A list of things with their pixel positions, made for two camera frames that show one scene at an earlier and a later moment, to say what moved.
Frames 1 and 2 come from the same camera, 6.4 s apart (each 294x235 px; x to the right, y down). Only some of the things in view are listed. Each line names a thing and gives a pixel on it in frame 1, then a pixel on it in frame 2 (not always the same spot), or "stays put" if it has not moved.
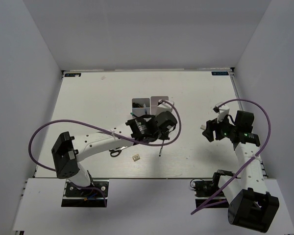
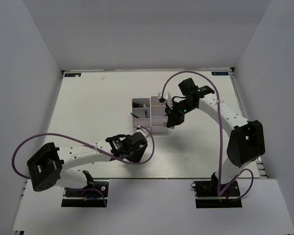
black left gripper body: [164, 135] to [134, 155]
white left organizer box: [138, 111] stays put
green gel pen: [134, 115] stays put
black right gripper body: [223, 129] to [183, 106]
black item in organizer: [136, 105] stays put
